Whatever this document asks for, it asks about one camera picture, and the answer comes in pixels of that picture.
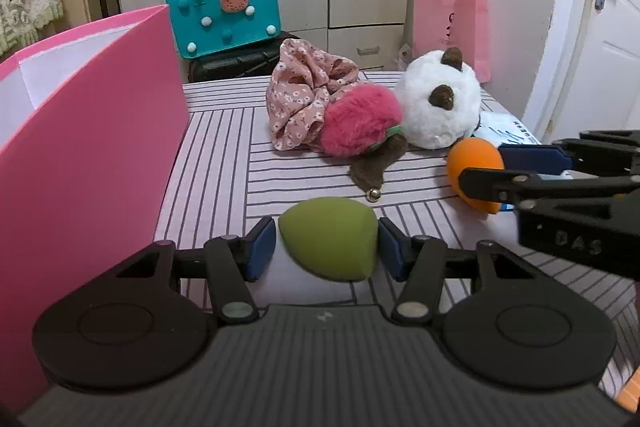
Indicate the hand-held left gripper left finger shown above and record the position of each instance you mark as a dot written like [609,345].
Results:
[260,248]

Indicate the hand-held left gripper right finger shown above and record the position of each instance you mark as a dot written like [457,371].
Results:
[392,248]

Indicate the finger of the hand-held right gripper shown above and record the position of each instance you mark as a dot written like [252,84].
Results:
[530,158]
[500,184]

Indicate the orange makeup sponge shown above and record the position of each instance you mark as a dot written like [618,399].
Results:
[470,157]

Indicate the green makeup sponge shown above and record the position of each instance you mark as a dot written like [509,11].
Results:
[325,237]

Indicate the white round plush toy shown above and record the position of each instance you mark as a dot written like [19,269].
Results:
[430,122]

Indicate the pink fluffy plush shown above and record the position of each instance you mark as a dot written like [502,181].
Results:
[357,122]

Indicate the pink floral scrunchie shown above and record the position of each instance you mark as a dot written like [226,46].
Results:
[300,102]

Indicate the pink cardboard box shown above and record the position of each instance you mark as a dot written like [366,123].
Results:
[100,157]

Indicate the blue wet wipes pack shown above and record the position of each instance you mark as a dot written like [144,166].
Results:
[510,129]

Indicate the striped tablecloth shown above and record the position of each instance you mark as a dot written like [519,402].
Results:
[225,157]

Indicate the white door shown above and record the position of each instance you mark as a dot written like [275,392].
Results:
[615,57]

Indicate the pink tote bag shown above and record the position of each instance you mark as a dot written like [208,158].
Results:
[470,37]

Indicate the clear plastic bag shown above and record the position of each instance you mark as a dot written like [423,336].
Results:
[406,56]

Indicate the orange ribbed cushion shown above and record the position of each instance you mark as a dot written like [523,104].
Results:
[631,392]

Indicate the black suitcase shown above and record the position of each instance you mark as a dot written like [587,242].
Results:
[225,64]

